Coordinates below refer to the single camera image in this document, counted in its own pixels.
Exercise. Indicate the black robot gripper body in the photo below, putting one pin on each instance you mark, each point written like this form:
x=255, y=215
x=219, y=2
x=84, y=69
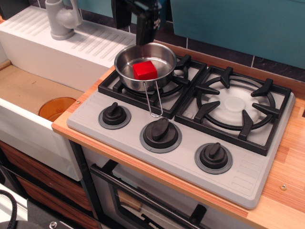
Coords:
x=147, y=11

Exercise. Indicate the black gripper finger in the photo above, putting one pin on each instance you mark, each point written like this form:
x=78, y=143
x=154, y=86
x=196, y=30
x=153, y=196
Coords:
x=121, y=13
x=145, y=31

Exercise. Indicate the stainless steel pan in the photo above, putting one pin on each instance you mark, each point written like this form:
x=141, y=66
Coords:
x=163, y=59

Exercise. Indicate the red wooden cube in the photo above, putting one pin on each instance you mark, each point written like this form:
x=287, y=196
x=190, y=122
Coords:
x=144, y=71

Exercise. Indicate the left black stove knob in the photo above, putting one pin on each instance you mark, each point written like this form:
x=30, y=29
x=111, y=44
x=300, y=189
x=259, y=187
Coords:
x=114, y=117

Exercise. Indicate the black stove knob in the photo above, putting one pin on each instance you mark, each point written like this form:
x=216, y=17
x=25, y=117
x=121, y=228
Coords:
x=114, y=117
x=161, y=136
x=213, y=158

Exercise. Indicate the middle black stove knob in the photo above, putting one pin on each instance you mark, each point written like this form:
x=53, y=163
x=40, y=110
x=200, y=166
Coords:
x=161, y=136

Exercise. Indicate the grey toy stove top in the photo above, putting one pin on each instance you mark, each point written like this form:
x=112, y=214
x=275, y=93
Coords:
x=242, y=184

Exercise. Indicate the right black stove knob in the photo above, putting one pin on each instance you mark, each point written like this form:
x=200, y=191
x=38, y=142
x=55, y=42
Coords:
x=213, y=158

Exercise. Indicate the grey toy faucet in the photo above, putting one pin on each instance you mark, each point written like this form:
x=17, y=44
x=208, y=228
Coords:
x=62, y=21

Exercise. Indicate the black left burner grate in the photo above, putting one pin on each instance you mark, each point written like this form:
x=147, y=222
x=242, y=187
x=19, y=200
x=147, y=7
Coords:
x=171, y=96

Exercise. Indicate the black burner grate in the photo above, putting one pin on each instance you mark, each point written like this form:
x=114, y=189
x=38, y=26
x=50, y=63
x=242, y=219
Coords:
x=171, y=96
x=241, y=110

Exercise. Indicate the white toy sink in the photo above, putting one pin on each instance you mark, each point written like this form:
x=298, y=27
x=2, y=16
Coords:
x=35, y=68

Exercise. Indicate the orange translucent plate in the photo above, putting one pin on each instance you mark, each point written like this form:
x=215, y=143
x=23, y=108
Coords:
x=54, y=108

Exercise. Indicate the black right burner grate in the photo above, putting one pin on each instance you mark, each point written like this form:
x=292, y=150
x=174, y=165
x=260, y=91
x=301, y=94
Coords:
x=241, y=110

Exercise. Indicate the oven door with window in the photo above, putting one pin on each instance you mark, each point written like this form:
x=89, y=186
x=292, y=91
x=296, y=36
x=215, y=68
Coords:
x=139, y=202

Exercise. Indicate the wooden drawer fronts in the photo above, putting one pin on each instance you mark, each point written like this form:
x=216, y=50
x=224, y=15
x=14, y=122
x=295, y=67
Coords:
x=48, y=187

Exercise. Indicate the black oven door handle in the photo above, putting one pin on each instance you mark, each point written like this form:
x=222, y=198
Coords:
x=105, y=173

